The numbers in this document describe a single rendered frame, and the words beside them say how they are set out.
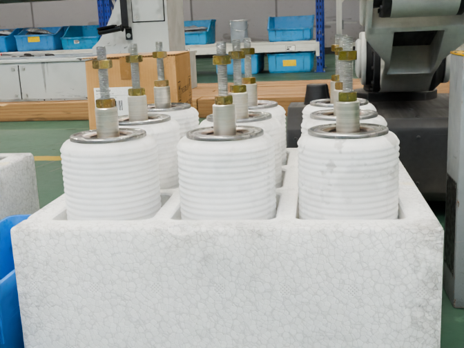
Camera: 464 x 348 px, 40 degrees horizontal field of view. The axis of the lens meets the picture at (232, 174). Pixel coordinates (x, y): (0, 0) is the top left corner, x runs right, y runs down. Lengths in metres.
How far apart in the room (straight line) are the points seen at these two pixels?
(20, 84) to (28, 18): 7.10
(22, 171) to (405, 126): 0.63
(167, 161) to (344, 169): 0.24
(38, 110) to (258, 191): 2.39
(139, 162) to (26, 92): 2.44
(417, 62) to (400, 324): 0.81
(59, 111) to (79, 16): 6.94
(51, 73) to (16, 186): 2.02
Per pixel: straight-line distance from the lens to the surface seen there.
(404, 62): 1.32
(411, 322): 0.60
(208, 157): 0.58
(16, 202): 0.98
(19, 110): 2.98
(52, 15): 9.96
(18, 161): 0.98
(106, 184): 0.61
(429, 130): 1.14
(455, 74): 0.82
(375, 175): 0.58
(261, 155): 0.59
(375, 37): 1.16
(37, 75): 3.01
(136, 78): 0.75
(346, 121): 0.60
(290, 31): 5.36
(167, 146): 0.73
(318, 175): 0.59
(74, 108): 2.87
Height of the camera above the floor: 0.35
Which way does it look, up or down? 13 degrees down
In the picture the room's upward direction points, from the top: 2 degrees counter-clockwise
